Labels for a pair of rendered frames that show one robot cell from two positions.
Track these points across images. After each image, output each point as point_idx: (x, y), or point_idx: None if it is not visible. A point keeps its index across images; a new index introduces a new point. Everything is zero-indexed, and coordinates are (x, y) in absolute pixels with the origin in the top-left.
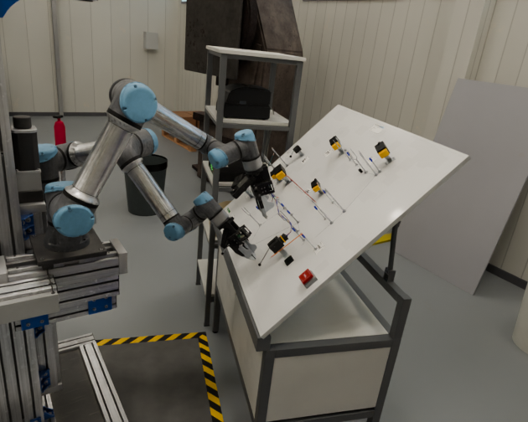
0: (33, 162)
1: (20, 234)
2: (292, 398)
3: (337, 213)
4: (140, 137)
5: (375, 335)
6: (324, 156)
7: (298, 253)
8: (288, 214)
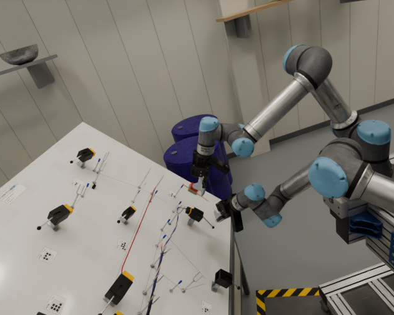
0: None
1: None
2: None
3: (141, 192)
4: (325, 147)
5: None
6: (54, 257)
7: (183, 209)
8: (157, 251)
